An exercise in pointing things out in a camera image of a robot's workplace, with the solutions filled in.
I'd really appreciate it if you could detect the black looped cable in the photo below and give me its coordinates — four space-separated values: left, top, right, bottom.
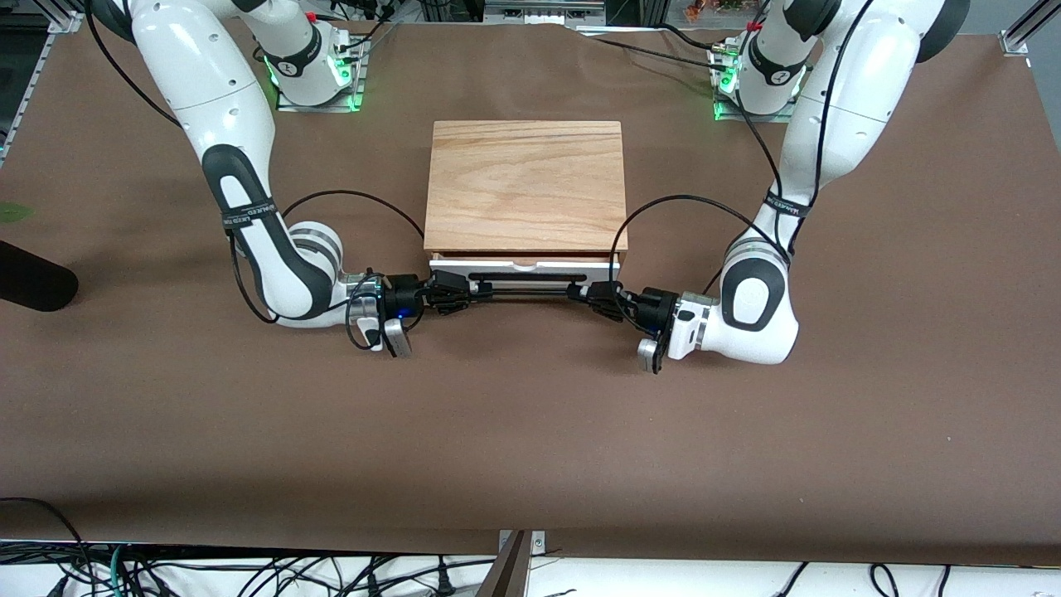
0 496 88 597

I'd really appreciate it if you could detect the black tangled cable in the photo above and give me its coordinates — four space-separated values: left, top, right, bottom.
124 554 498 597

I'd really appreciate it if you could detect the white-fronted drawer with black handle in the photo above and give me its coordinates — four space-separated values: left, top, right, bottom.
429 249 621 301

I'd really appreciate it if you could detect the grey equipment box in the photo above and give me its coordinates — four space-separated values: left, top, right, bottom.
483 0 608 24

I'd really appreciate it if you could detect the black cylindrical object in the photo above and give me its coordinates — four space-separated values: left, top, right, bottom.
0 240 80 313

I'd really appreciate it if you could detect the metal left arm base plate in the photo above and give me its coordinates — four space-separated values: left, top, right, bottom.
713 41 801 124

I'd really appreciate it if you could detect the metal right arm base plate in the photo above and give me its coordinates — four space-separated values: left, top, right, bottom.
276 33 366 113

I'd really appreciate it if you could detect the black cable on table cover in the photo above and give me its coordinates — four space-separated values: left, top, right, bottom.
580 23 730 71

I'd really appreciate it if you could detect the brown paper table cover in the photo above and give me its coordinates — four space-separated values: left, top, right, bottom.
0 15 1061 569

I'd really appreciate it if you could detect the small metal bracket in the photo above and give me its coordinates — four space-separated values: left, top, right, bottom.
497 529 546 555

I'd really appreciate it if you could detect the black strap on right arm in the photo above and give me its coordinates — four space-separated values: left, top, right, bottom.
220 199 279 229

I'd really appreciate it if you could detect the teal cable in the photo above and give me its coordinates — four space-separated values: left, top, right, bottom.
79 543 129 597

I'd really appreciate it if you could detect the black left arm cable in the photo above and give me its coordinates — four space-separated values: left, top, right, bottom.
612 0 879 332

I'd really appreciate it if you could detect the wooden drawer cabinet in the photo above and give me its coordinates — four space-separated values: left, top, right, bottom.
424 120 631 266

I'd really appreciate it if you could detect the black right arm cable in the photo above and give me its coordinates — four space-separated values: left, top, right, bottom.
83 0 426 349

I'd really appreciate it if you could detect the aluminium frame rail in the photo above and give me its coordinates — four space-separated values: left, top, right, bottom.
999 0 1061 57
0 0 84 167

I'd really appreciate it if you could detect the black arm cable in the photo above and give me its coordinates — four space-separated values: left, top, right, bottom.
83 0 426 349
612 0 879 332

